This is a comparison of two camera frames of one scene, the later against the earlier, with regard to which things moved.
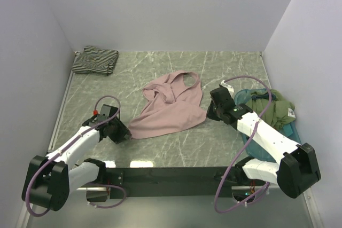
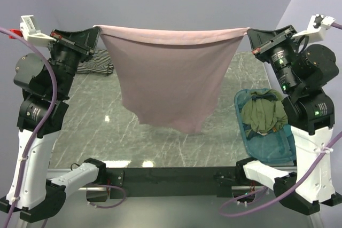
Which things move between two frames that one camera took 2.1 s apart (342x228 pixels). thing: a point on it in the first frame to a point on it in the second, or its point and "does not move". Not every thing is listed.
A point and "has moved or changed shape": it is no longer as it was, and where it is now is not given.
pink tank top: (175, 102) has moved or changed shape
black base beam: (158, 182) does not move
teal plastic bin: (262, 149) does not move
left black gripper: (123, 131) to (84, 43)
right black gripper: (210, 114) to (257, 38)
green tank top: (281, 110) does not move
